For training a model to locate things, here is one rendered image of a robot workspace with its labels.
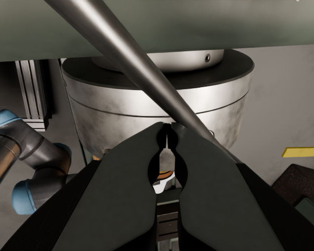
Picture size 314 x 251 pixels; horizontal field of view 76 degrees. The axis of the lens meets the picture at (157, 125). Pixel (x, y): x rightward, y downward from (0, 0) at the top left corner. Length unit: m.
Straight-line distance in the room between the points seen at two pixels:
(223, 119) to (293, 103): 2.02
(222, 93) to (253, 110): 1.79
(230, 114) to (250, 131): 1.88
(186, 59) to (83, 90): 0.13
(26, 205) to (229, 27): 0.49
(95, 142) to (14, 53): 0.15
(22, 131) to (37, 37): 0.37
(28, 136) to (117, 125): 0.33
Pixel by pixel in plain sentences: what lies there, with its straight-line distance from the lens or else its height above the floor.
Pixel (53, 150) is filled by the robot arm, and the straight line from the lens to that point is 0.58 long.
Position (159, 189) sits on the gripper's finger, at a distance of 0.52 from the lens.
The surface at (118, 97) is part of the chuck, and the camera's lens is 0.24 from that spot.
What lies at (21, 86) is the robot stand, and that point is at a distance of 1.38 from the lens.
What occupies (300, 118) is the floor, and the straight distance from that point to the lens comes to 2.46.
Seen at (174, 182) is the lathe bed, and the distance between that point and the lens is 0.91.
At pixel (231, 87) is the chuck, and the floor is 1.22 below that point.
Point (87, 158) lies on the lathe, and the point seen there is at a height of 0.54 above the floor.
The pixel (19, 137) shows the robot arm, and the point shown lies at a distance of 0.54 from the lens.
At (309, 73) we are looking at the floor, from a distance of 2.24.
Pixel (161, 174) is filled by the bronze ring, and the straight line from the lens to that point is 0.46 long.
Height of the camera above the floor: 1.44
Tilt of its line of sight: 57 degrees down
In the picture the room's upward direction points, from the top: 159 degrees clockwise
